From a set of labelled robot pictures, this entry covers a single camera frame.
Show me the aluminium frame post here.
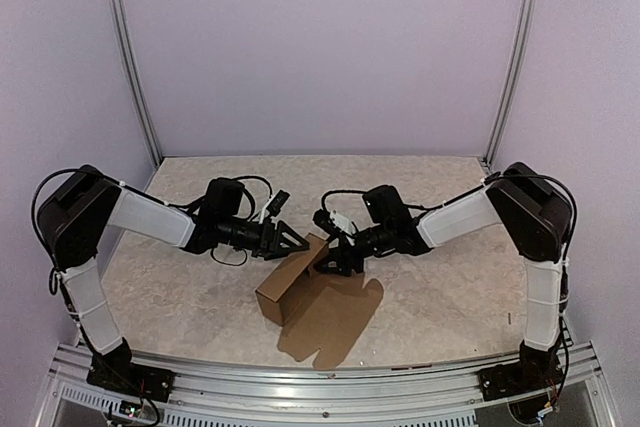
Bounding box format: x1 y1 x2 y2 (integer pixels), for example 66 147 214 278
108 0 164 168
481 0 536 172

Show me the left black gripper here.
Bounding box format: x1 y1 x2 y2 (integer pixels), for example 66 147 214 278
219 216 310 261

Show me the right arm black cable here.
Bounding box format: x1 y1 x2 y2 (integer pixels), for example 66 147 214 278
319 172 579 248

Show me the right aluminium frame post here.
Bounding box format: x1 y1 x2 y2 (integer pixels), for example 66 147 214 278
481 0 536 172

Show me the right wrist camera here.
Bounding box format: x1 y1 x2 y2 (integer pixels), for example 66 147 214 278
313 209 356 236

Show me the front aluminium rail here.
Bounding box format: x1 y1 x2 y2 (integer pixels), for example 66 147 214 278
27 343 622 426

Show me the brown cardboard box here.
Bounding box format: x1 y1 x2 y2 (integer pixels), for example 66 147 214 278
255 233 384 371

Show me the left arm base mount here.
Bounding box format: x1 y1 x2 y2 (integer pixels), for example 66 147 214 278
87 364 175 403

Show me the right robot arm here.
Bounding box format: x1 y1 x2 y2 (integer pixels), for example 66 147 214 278
313 162 578 391

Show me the left aluminium frame post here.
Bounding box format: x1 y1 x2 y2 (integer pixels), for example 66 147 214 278
108 0 164 168

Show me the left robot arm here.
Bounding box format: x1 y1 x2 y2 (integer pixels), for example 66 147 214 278
30 164 310 392

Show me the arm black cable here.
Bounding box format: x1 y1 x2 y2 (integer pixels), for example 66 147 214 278
319 172 579 248
29 169 274 298

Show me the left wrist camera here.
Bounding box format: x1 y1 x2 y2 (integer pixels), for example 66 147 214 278
258 190 290 224

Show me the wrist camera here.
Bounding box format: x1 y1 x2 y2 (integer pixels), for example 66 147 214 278
313 209 356 236
258 190 290 224

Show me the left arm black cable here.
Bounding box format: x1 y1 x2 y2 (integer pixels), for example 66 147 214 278
29 169 274 298

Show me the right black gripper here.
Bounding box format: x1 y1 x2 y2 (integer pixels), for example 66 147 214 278
313 222 392 277

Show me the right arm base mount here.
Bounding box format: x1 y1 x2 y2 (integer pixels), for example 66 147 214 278
477 361 564 401

